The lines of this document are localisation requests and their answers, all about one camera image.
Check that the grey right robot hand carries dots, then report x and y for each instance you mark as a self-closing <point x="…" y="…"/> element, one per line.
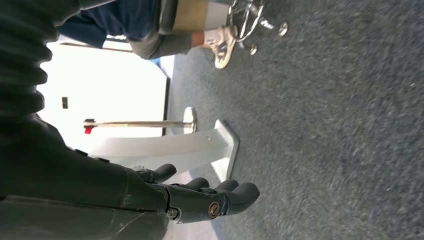
<point x="82" y="192"/>

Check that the person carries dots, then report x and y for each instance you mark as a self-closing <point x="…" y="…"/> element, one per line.
<point x="155" y="46"/>

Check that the white kiosk stand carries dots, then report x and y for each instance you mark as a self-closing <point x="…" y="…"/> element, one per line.
<point x="165" y="145"/>

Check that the black office chair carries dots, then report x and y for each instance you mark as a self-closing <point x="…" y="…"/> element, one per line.
<point x="283" y="28"/>

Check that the chrome stanchion post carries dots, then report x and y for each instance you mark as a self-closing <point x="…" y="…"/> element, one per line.
<point x="139" y="124"/>

